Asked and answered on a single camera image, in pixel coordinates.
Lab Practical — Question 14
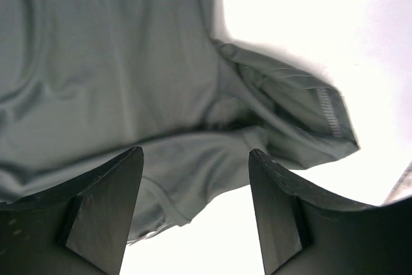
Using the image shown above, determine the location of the grey green t shirt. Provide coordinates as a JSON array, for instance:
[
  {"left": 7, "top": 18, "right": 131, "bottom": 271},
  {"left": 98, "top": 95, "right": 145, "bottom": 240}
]
[{"left": 1, "top": 0, "right": 359, "bottom": 243}]

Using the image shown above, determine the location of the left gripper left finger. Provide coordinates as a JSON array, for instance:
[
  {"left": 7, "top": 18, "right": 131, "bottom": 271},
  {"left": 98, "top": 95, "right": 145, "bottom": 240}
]
[{"left": 1, "top": 147, "right": 144, "bottom": 275}]

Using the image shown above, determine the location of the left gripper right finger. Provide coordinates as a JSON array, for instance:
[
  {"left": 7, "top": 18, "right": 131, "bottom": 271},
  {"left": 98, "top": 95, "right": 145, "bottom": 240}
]
[{"left": 248, "top": 149, "right": 411, "bottom": 275}]

